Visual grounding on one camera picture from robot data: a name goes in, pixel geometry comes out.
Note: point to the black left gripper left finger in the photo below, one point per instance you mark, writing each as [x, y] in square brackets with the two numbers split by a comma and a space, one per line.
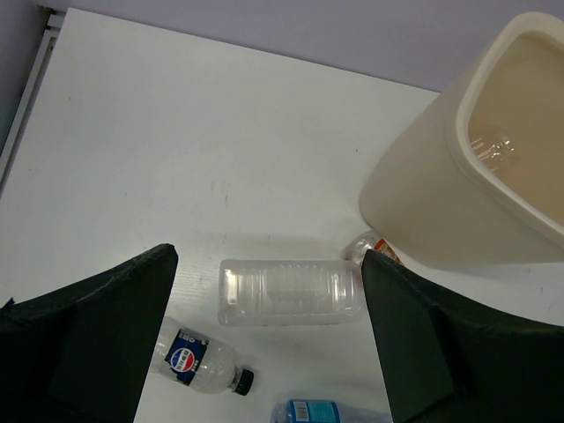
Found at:
[82, 352]

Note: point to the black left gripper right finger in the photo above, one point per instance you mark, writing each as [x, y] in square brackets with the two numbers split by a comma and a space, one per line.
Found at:
[447, 358]

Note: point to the beige plastic bin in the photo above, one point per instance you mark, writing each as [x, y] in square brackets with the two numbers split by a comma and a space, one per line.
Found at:
[477, 177]

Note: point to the pepsi label clear bottle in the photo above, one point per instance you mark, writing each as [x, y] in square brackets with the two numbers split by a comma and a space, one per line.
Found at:
[194, 360]

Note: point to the red cap clear bottle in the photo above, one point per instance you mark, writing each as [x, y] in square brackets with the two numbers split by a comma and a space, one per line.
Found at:
[355, 250]

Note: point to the blue cap clear bottle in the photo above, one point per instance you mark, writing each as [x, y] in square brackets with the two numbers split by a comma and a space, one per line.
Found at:
[324, 411]

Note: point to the square clear juice bottle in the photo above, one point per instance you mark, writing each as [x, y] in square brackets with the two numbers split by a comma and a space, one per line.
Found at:
[289, 293]

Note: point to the aluminium table edge rail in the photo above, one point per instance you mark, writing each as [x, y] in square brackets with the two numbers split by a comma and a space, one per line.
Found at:
[29, 93]

